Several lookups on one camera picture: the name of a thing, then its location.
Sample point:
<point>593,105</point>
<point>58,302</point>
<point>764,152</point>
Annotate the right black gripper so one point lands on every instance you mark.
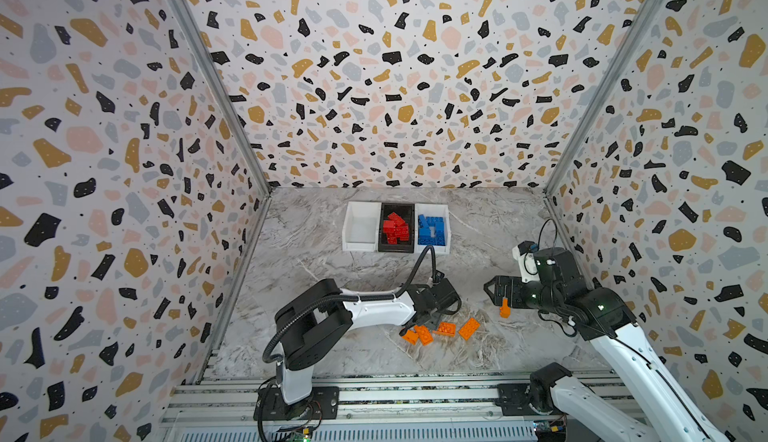
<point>510,289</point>

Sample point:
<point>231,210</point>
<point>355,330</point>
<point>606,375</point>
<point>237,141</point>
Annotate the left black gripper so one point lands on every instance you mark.
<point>436,320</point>

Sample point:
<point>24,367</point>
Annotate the orange long lego brick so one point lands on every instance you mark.
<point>446,329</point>

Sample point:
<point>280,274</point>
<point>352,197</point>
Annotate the small orange lego brick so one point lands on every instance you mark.
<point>410,337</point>

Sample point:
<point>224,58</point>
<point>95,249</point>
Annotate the blue lego brick pair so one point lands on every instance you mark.
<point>438,223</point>

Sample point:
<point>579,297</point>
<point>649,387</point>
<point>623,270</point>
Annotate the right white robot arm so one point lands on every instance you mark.
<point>601,318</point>

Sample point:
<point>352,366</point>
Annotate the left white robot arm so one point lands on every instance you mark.
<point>310,326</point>

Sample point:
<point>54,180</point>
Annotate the black middle bin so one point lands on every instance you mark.
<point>407,212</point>

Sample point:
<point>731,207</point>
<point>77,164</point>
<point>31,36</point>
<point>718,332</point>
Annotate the right white bin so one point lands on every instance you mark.
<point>433,210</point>

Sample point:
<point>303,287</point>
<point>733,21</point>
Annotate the white bin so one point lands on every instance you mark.
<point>360,230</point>
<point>433,210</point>

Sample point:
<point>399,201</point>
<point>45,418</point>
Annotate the left white bin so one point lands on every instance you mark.
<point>360,230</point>

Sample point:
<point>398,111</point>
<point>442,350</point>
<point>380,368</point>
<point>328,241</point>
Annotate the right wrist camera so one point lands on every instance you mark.
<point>523,254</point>

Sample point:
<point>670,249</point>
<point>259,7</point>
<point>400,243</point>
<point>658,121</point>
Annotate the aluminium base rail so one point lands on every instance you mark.
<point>464,407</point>

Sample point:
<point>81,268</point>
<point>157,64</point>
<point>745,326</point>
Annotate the left corner aluminium post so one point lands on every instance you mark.
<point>203,58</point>

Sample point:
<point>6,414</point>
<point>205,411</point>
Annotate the corner aluminium post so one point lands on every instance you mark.
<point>203,58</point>
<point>634,36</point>

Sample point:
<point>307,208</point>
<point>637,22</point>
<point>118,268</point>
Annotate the right corner aluminium post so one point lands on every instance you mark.
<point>634,36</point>

